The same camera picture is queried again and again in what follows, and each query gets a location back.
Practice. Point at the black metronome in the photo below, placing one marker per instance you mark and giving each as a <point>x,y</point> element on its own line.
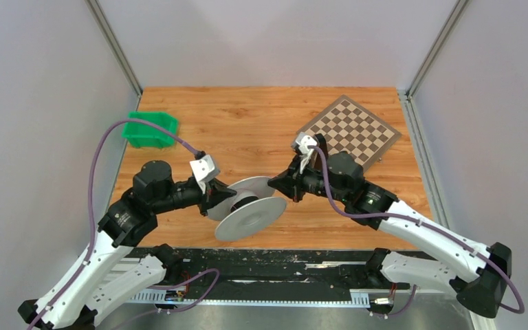
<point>321,142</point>

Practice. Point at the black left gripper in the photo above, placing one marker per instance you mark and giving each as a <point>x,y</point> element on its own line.
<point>216,192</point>

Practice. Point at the wooden chessboard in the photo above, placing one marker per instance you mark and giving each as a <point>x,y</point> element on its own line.
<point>371,132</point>

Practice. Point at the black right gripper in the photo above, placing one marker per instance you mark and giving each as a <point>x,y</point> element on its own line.
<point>289,183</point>

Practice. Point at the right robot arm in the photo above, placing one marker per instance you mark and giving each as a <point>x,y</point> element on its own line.
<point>475,273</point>

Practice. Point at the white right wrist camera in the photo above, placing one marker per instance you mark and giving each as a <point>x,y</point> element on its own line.
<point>303,145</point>

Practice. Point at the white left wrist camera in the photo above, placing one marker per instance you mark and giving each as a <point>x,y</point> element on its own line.
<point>204,170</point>

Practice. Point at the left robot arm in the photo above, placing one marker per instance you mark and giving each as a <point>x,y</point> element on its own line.
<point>80,300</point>

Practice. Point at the green plastic bin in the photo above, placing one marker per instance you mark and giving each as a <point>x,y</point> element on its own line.
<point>143,136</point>

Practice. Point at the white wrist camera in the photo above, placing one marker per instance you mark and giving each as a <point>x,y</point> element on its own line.
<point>303,145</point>
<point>204,170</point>

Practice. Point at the grey cable spool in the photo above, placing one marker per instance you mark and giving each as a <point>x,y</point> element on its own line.
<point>252,209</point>

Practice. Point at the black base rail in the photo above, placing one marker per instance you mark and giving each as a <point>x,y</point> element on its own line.
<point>284,275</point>

